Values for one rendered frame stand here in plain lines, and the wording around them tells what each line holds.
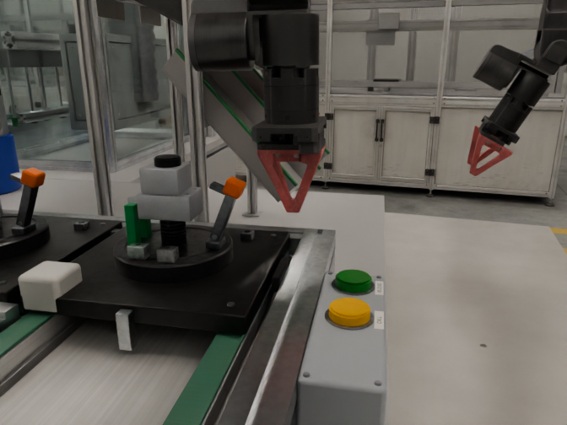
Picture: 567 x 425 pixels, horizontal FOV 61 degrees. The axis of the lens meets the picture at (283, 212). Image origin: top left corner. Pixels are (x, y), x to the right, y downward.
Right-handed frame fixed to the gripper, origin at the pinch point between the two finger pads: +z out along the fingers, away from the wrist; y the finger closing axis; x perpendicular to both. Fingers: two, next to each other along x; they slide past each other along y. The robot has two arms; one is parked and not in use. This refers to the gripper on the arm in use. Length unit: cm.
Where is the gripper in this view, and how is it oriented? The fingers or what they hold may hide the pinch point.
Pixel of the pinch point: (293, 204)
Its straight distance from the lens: 53.5
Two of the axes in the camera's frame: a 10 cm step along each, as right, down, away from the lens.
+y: -1.7, 3.0, -9.4
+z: 0.2, 9.5, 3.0
